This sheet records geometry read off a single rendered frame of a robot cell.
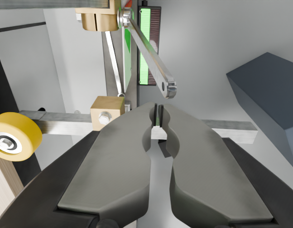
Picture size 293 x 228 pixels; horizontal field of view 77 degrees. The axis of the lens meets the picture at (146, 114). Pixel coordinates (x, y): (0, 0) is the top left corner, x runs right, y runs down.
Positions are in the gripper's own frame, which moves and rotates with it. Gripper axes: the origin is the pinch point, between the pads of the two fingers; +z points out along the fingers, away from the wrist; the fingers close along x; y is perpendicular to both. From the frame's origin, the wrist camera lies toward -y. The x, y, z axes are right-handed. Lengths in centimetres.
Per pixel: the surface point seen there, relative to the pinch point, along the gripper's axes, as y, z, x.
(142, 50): -2.4, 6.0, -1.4
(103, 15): -4.7, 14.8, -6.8
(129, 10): -5.3, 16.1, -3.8
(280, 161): 99, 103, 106
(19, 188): 27.8, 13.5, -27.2
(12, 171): 23.0, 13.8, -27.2
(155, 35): -0.6, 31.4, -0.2
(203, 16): -2, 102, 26
